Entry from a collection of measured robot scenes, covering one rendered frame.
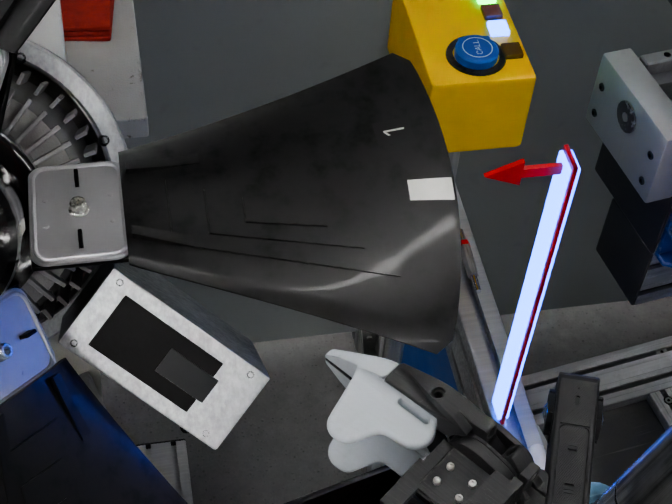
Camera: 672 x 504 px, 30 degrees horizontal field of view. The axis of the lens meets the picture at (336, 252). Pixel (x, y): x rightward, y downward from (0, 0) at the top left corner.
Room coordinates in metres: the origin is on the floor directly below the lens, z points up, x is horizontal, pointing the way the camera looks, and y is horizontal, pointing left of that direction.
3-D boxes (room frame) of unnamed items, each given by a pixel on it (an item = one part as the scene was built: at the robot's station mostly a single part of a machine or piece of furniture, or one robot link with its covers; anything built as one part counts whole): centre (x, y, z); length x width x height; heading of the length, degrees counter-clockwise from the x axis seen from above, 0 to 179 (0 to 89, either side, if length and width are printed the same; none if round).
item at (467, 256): (0.83, -0.13, 0.87); 0.08 x 0.01 x 0.01; 13
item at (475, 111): (0.94, -0.10, 1.02); 0.16 x 0.10 x 0.11; 14
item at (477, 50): (0.90, -0.11, 1.08); 0.04 x 0.04 x 0.02
